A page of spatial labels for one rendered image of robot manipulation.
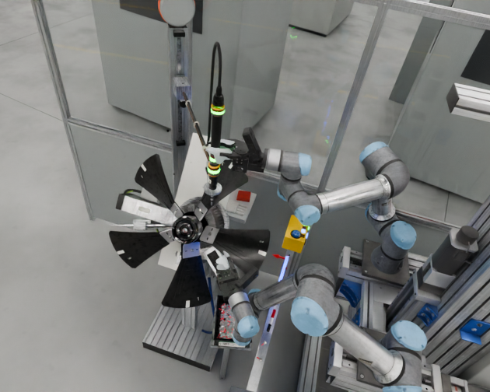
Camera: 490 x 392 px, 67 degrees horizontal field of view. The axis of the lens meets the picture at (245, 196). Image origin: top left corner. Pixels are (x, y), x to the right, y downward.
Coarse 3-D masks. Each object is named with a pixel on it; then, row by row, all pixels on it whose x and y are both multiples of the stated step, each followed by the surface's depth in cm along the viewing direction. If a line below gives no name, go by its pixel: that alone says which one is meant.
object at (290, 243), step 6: (294, 216) 191; (294, 222) 188; (288, 228) 185; (294, 228) 186; (300, 228) 186; (306, 228) 187; (288, 234) 182; (300, 234) 183; (288, 240) 182; (294, 240) 181; (300, 240) 180; (282, 246) 186; (288, 246) 185; (294, 246) 184; (300, 246) 182; (300, 252) 185
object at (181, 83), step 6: (174, 78) 178; (180, 78) 178; (186, 78) 179; (174, 84) 176; (180, 84) 174; (186, 84) 175; (174, 90) 179; (180, 90) 174; (186, 90) 175; (180, 96) 177
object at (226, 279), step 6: (222, 270) 148; (228, 270) 148; (222, 276) 145; (228, 276) 145; (234, 276) 146; (222, 282) 145; (228, 282) 146; (234, 282) 145; (222, 288) 144; (228, 288) 144; (234, 288) 144; (222, 294) 142; (228, 294) 142
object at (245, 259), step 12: (216, 240) 160; (228, 240) 160; (240, 240) 161; (252, 240) 161; (264, 240) 161; (228, 252) 157; (240, 252) 157; (252, 252) 158; (240, 264) 155; (252, 264) 156
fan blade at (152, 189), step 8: (152, 160) 160; (160, 160) 158; (152, 168) 162; (160, 168) 159; (136, 176) 170; (144, 176) 167; (152, 176) 163; (160, 176) 160; (144, 184) 170; (152, 184) 166; (160, 184) 162; (152, 192) 169; (160, 192) 164; (168, 192) 160; (160, 200) 169; (168, 200) 163; (168, 208) 167
